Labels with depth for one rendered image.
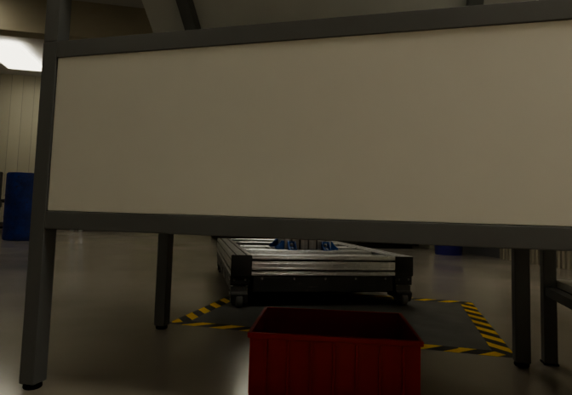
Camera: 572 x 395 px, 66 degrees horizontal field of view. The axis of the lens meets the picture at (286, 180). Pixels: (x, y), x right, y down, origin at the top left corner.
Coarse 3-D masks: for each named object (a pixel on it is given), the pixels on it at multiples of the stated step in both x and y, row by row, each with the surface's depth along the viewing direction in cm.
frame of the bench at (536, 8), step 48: (48, 48) 105; (96, 48) 102; (144, 48) 98; (48, 96) 104; (48, 144) 103; (48, 192) 102; (48, 240) 102; (336, 240) 84; (384, 240) 82; (432, 240) 80; (480, 240) 78; (528, 240) 76; (48, 288) 103; (528, 288) 125; (48, 336) 103; (528, 336) 124
